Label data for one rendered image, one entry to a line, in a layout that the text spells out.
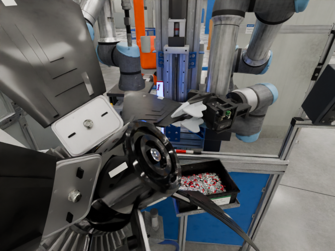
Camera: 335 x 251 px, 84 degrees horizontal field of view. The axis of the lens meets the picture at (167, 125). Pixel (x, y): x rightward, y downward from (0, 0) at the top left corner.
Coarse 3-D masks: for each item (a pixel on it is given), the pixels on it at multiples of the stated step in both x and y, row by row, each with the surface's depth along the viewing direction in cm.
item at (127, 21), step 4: (124, 12) 26; (128, 12) 26; (128, 16) 26; (124, 20) 27; (128, 20) 26; (124, 24) 27; (128, 24) 27; (128, 28) 27; (128, 32) 27; (128, 36) 28; (128, 40) 28; (128, 44) 28
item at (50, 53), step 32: (0, 0) 29; (32, 0) 31; (64, 0) 35; (0, 32) 27; (32, 32) 29; (64, 32) 31; (0, 64) 26; (32, 64) 27; (64, 64) 29; (96, 64) 31; (32, 96) 27; (64, 96) 28; (96, 96) 29
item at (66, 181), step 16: (64, 160) 19; (80, 160) 20; (96, 160) 22; (64, 176) 19; (96, 176) 23; (64, 192) 20; (80, 192) 22; (64, 208) 20; (80, 208) 23; (48, 224) 19; (64, 224) 21
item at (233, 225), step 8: (184, 192) 45; (192, 192) 52; (200, 192) 57; (192, 200) 34; (200, 200) 42; (208, 200) 52; (208, 208) 37; (216, 208) 46; (216, 216) 35; (224, 216) 42; (232, 224) 40; (240, 232) 39; (248, 240) 38; (256, 248) 39
